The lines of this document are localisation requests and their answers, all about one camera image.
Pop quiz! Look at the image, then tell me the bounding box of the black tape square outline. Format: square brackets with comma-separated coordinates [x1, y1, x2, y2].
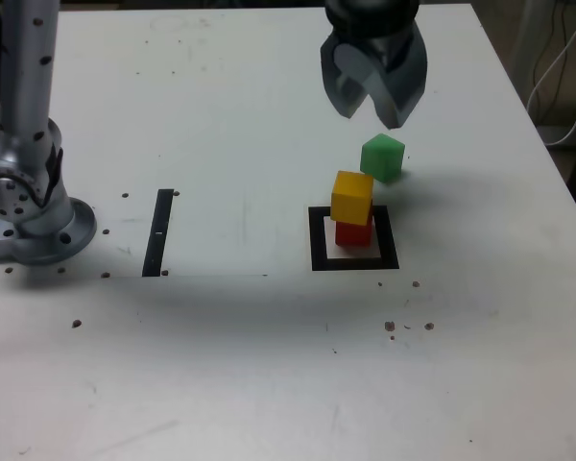
[307, 205, 400, 273]

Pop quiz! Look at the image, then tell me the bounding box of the red cube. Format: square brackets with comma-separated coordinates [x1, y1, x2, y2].
[334, 219, 374, 248]

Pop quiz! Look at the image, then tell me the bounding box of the green cube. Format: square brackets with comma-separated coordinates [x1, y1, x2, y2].
[359, 133, 407, 184]

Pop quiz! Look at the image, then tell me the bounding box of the black tape strip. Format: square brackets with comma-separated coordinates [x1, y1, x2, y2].
[141, 188, 175, 279]

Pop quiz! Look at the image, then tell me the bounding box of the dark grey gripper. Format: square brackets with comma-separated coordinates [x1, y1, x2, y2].
[320, 28, 429, 130]

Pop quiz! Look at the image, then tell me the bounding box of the yellow cube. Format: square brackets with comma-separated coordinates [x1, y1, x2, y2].
[329, 170, 375, 227]

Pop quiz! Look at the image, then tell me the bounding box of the white vertical post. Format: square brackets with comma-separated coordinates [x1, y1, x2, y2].
[508, 0, 541, 73]

